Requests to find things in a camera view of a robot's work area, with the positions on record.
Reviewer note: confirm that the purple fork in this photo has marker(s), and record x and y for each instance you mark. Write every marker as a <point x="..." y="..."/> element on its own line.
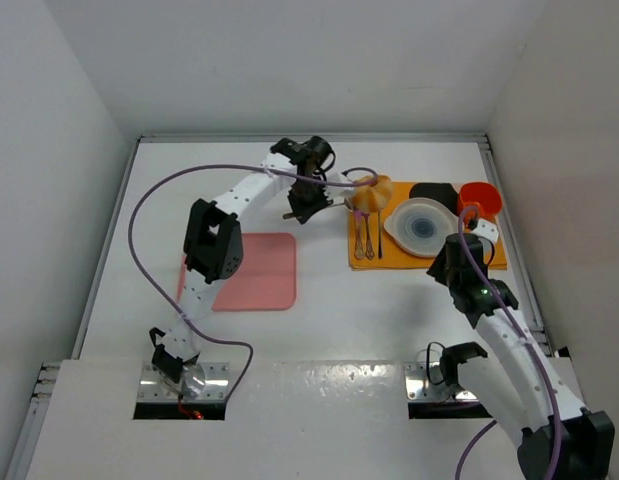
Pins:
<point x="369" y="249"/>

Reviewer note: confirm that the purple knife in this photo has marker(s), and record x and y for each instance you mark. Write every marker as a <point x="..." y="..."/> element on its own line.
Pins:
<point x="359" y="252"/>

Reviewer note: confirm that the round bread bun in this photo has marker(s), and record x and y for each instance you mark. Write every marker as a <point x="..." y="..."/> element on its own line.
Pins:
<point x="374" y="197"/>

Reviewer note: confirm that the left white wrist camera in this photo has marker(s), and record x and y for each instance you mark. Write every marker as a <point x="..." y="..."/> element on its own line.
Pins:
<point x="341" y="181"/>

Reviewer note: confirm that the pink rectangular tray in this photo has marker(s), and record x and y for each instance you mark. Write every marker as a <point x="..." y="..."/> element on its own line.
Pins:
<point x="267" y="277"/>

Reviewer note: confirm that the orange square cup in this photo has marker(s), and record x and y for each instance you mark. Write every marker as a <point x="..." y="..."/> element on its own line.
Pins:
<point x="485" y="196"/>

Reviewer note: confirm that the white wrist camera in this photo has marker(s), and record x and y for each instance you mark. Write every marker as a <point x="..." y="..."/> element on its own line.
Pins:
<point x="487" y="230"/>
<point x="341" y="181"/>

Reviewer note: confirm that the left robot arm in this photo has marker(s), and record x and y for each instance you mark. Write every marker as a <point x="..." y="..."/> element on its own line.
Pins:
<point x="213" y="248"/>

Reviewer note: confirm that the metal base plate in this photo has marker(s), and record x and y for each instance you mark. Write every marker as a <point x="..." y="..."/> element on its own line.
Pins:
<point x="424" y="385"/>
<point x="205" y="382"/>

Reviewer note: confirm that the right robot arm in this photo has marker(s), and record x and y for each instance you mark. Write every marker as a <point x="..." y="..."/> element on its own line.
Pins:
<point x="555" y="435"/>

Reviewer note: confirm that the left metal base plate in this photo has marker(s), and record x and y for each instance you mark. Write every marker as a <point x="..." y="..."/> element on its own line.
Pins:
<point x="205" y="382"/>

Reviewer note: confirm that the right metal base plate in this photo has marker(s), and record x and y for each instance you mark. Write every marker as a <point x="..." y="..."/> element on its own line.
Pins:
<point x="424" y="385"/>

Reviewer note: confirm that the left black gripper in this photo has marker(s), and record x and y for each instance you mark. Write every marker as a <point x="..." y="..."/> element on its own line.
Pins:
<point x="309" y="201"/>

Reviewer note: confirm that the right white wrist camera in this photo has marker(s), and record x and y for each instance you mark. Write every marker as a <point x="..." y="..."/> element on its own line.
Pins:
<point x="487" y="230"/>

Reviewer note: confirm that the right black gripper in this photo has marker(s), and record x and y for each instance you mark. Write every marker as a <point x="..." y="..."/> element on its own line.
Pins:
<point x="462" y="254"/>

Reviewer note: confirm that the white bowl with handles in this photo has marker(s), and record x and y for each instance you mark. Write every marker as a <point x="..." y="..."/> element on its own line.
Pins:
<point x="420" y="226"/>

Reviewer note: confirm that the metal cake server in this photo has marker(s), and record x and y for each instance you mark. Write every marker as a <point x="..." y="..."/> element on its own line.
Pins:
<point x="344" y="204"/>

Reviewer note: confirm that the purple spoon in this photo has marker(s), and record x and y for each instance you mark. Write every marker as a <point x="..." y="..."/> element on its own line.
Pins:
<point x="380" y="230"/>

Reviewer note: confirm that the black coaster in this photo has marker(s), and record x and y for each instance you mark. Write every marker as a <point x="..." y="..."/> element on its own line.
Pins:
<point x="443" y="193"/>

